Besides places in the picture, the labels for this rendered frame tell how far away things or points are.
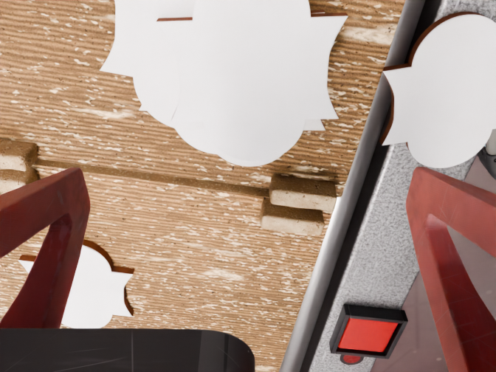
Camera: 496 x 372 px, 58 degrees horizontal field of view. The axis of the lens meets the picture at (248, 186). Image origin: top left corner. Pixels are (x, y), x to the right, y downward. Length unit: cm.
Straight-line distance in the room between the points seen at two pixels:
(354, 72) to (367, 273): 25
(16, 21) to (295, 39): 21
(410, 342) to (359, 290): 173
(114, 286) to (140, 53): 28
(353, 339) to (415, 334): 164
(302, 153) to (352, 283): 20
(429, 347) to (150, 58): 213
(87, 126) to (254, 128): 16
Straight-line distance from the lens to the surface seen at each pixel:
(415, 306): 208
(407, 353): 234
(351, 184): 44
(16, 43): 40
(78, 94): 40
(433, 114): 42
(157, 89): 33
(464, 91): 42
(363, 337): 60
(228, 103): 31
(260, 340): 58
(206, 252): 47
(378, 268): 53
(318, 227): 42
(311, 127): 35
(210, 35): 30
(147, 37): 31
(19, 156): 42
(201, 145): 35
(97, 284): 52
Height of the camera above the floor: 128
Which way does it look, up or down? 55 degrees down
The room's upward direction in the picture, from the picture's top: 178 degrees counter-clockwise
